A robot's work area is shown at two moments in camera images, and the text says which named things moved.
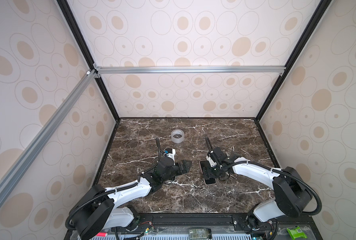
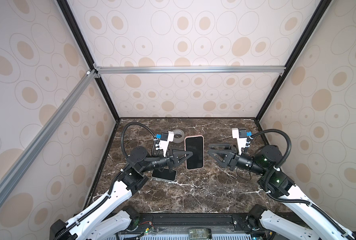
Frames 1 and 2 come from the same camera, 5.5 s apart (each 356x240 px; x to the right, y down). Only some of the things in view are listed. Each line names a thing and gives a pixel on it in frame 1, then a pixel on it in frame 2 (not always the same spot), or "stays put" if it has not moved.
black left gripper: [185, 169] -> [173, 161]
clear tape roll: [177, 131] stays put
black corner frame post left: [87, 51] stays put
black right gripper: [207, 174] -> [233, 159]
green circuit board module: [203, 233] stays put
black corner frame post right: [322, 6] stays put
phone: [204, 163] -> [195, 144]
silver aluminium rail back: [189, 69] stays put
